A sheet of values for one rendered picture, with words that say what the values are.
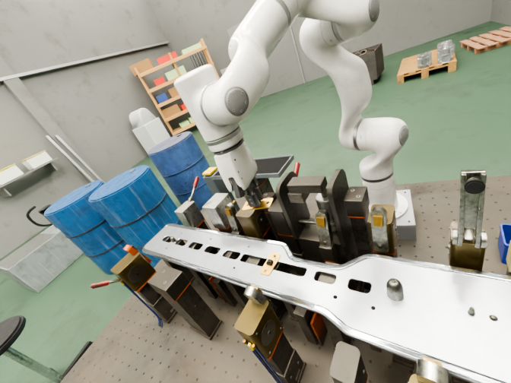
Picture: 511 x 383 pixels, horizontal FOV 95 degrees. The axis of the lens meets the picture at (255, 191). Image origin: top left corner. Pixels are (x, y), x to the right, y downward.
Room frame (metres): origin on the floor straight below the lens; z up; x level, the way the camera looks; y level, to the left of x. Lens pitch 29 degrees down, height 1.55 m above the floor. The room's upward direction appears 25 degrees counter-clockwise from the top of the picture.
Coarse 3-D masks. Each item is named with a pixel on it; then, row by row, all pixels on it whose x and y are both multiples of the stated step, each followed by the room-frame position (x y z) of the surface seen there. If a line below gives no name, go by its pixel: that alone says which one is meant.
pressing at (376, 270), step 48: (192, 240) 0.85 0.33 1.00; (240, 240) 0.71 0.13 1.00; (288, 288) 0.43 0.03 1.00; (336, 288) 0.37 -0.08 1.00; (384, 288) 0.32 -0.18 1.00; (432, 288) 0.28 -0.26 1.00; (480, 288) 0.24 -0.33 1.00; (384, 336) 0.24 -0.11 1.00; (432, 336) 0.20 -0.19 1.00; (480, 336) 0.18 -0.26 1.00
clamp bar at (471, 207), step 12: (468, 180) 0.31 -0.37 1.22; (480, 180) 0.30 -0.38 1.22; (468, 192) 0.31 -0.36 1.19; (480, 192) 0.29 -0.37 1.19; (468, 204) 0.32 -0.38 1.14; (480, 204) 0.30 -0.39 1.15; (468, 216) 0.32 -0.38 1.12; (480, 216) 0.30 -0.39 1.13; (480, 228) 0.30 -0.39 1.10; (480, 240) 0.29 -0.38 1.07
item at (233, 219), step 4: (228, 204) 0.81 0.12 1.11; (232, 204) 0.81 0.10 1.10; (228, 208) 0.80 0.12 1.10; (232, 208) 0.80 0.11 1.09; (228, 212) 0.79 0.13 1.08; (232, 212) 0.79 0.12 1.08; (228, 216) 0.81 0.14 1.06; (232, 216) 0.79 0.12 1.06; (232, 220) 0.79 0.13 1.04; (236, 220) 0.79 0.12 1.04; (232, 224) 0.80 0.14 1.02; (236, 224) 0.78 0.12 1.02; (232, 228) 0.80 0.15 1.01; (236, 228) 0.78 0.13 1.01; (240, 228) 0.79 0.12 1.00
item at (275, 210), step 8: (272, 208) 0.70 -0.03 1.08; (280, 208) 0.68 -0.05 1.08; (272, 216) 0.69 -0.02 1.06; (280, 216) 0.66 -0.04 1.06; (280, 224) 0.67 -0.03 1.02; (280, 232) 0.69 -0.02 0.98; (288, 232) 0.66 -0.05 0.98; (288, 240) 0.68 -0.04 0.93; (296, 240) 0.66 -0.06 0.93; (296, 248) 0.67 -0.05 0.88; (296, 256) 0.68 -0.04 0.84; (304, 256) 0.67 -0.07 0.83; (304, 272) 0.67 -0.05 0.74
